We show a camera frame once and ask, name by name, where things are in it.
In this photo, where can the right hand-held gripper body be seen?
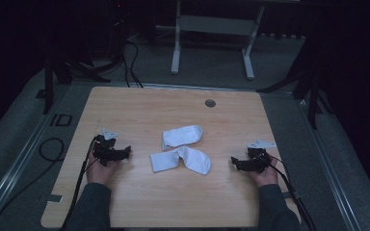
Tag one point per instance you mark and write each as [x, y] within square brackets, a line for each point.
[258, 162]

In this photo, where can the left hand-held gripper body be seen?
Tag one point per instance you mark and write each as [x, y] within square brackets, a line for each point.
[104, 150]

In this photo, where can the white sock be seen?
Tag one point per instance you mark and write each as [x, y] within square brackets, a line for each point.
[183, 136]
[192, 160]

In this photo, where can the person's right hand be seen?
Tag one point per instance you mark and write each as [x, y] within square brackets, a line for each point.
[268, 178]

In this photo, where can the person's left hand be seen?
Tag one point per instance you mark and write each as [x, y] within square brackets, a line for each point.
[99, 173]

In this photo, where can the grey table grommet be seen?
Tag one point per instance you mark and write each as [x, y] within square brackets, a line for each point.
[210, 103]

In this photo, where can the black stand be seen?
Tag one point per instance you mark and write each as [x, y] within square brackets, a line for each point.
[311, 86]
[49, 80]

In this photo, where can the white metal table frame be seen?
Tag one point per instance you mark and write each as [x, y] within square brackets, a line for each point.
[212, 25]

